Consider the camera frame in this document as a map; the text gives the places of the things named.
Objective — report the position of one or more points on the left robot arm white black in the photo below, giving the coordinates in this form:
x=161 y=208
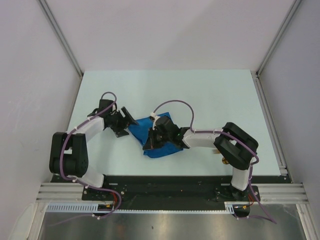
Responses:
x=69 y=153

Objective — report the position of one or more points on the white slotted cable duct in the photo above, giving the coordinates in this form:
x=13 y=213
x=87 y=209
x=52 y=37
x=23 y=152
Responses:
x=96 y=208

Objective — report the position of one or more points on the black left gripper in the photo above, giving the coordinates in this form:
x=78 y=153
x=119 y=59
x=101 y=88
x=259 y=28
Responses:
x=120 y=131

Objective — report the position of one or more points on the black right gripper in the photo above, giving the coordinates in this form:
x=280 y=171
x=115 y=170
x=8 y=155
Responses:
x=151 y=143

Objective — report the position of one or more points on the aluminium corner post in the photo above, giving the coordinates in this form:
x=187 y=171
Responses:
x=279 y=35
x=52 y=21

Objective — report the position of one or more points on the gold spoon green handle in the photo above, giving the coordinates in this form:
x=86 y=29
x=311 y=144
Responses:
x=224 y=161

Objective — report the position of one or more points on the left aluminium corner post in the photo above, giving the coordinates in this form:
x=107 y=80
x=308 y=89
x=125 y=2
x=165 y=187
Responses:
x=52 y=21

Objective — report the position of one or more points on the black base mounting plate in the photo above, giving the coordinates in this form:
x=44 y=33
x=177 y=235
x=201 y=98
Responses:
x=174 y=193

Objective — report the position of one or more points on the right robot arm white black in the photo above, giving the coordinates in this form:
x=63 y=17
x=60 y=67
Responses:
x=236 y=146

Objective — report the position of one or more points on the aluminium front frame rail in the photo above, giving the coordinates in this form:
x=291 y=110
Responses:
x=283 y=193

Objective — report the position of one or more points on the right aluminium corner post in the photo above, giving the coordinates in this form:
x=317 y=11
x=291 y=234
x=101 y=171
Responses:
x=279 y=35

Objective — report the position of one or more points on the blue cloth napkin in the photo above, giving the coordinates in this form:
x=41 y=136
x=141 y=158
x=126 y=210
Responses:
x=140 y=132

